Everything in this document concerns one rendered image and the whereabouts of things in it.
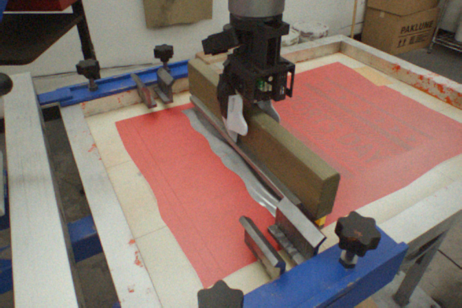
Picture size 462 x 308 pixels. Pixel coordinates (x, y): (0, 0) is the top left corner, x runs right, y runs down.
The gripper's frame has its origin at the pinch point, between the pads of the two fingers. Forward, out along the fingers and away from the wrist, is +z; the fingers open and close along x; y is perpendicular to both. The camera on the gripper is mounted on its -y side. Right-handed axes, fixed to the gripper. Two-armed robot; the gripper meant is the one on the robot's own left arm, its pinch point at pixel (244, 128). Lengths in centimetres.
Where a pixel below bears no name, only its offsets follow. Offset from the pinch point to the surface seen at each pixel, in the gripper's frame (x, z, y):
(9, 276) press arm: -39.7, 10.3, 2.0
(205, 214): -12.6, 4.8, 9.8
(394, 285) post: 72, 100, 6
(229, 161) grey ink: -3.9, 4.5, 1.5
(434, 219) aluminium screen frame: 11.5, 1.4, 28.3
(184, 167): -11.1, 4.8, -1.1
